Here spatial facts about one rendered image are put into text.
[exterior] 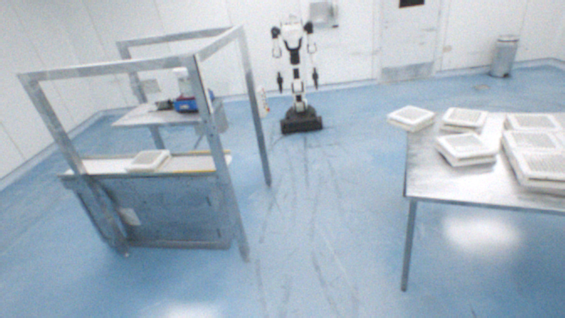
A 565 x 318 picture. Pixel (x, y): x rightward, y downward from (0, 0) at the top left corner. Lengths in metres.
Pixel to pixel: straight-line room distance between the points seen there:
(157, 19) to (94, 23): 1.12
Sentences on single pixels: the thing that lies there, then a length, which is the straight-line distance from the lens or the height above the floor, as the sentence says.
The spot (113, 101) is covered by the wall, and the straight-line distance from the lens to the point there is 6.91.
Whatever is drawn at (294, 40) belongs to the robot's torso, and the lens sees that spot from 4.10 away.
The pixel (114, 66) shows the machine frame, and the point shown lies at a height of 1.59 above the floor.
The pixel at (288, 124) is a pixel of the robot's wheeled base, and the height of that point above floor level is 0.16.
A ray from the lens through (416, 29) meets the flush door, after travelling 5.96.
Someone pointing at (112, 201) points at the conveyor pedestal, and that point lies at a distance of 2.84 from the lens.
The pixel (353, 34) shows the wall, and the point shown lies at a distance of 5.72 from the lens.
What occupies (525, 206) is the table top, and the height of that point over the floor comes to 0.83.
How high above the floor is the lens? 1.90
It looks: 31 degrees down
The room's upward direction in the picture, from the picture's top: 9 degrees counter-clockwise
